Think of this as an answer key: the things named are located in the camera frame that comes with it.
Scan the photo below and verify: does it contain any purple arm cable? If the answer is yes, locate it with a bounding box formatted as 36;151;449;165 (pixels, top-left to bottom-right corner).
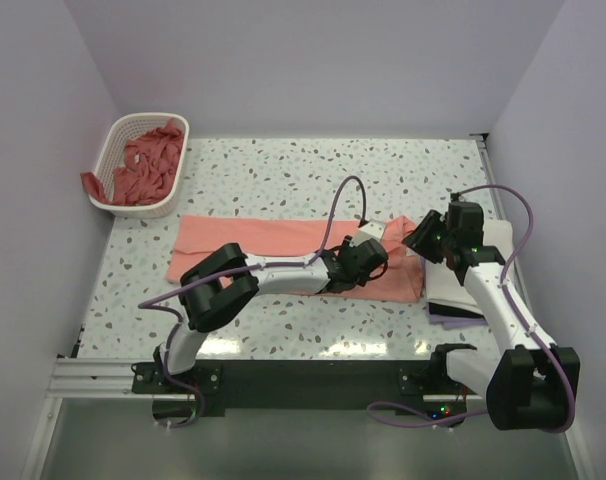
450;184;577;435
137;175;369;416

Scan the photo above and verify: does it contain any dark red t shirt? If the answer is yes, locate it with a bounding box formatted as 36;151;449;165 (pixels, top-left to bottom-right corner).
80;117;184;207

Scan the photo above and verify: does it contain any salmon pink t shirt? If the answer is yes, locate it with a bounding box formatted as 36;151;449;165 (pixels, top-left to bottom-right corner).
166;215;423;303

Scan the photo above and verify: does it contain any white folded t shirt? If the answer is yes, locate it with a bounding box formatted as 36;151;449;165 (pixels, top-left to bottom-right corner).
423;219;514;313

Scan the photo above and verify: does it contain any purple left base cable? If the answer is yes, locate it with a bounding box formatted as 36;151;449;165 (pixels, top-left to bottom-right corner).
155;399;204;430

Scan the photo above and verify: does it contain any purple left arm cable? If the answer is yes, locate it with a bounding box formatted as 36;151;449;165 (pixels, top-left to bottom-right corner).
137;175;369;416

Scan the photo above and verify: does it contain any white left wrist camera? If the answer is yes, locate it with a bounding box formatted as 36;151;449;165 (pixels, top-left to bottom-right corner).
350;220;387;247

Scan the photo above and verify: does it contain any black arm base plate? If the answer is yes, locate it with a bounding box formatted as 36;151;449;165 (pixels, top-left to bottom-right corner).
131;360;480;427

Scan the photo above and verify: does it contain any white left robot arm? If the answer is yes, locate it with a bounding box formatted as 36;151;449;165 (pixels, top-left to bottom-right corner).
140;238;388;392

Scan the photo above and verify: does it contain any white perforated plastic basket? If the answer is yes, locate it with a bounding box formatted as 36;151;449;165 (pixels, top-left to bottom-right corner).
88;112;192;219

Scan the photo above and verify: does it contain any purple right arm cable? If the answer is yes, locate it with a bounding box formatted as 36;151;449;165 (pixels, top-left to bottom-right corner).
450;184;577;435

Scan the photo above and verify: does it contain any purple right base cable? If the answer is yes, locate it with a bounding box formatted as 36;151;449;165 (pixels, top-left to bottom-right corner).
366;400;492;430

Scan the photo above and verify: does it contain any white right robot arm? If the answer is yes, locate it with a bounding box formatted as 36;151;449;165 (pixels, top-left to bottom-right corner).
403;200;580;433

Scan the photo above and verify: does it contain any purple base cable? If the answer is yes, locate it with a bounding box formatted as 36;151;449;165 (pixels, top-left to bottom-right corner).
366;400;492;430
155;399;204;430

